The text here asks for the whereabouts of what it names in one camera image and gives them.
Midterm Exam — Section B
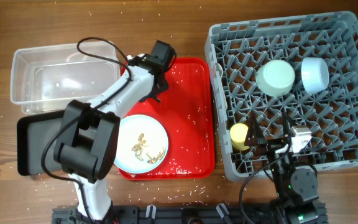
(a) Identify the white plastic spoon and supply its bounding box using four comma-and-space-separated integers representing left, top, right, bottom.
216, 63, 227, 110

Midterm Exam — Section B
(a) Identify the right black camera cable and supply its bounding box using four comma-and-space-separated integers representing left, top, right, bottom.
239, 142, 291, 224

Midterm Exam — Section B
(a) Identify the black plastic tray bin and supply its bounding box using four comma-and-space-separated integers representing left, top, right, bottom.
17, 111, 64, 176

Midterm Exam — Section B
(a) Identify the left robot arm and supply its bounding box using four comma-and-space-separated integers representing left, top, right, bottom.
44, 40, 177, 223

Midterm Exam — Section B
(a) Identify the small light blue saucer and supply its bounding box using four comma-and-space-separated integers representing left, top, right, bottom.
301, 57, 329, 94

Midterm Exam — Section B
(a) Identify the peanut shells and rice pile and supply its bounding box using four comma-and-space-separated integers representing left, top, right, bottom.
131, 133, 167, 164

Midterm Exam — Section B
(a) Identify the clear plastic bin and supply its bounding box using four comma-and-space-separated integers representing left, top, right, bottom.
10, 44, 121, 114

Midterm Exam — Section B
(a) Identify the grey dishwasher rack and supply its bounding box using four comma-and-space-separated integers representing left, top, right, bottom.
204, 11, 358, 182

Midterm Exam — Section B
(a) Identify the large light blue plate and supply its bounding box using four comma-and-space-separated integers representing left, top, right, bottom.
114, 114, 169, 174

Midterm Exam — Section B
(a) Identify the yellow plastic cup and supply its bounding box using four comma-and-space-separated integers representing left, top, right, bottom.
229, 123, 249, 151

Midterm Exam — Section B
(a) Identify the mint green bowl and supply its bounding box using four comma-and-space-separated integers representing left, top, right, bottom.
255, 60, 295, 97

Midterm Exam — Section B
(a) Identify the red plastic serving tray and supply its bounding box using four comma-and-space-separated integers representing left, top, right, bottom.
119, 57, 215, 180

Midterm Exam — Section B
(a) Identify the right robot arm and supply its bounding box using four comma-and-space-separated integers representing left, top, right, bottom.
242, 112, 319, 223

